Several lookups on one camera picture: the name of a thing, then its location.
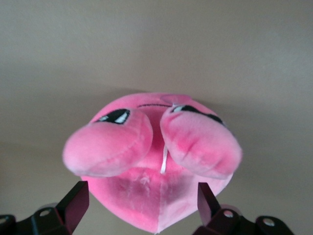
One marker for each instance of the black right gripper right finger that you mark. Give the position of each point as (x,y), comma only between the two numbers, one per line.
(207,210)

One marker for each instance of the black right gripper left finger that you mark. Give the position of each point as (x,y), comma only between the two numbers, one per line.
(73,210)

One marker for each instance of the pink plush toy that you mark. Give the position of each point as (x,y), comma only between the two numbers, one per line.
(146,191)

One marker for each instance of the brown table cover sheet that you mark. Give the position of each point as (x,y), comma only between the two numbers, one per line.
(146,36)

